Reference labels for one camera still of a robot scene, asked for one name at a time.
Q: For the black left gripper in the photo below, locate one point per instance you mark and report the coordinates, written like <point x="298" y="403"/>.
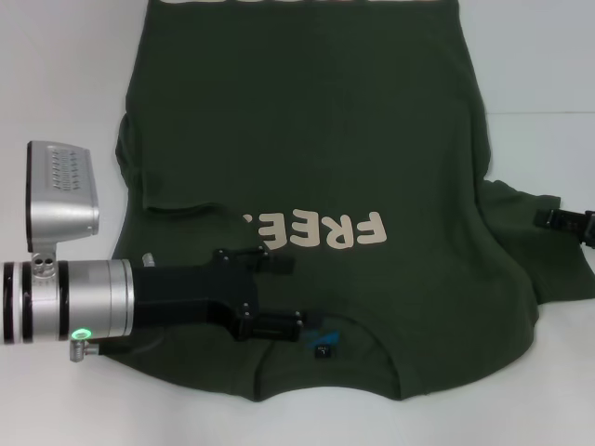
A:
<point x="186" y="292"/>

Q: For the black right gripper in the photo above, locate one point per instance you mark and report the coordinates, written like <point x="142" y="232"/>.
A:
<point x="583" y="227"/>

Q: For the dark green printed t-shirt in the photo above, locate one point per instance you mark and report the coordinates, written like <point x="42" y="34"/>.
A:
<point x="325" y="116"/>

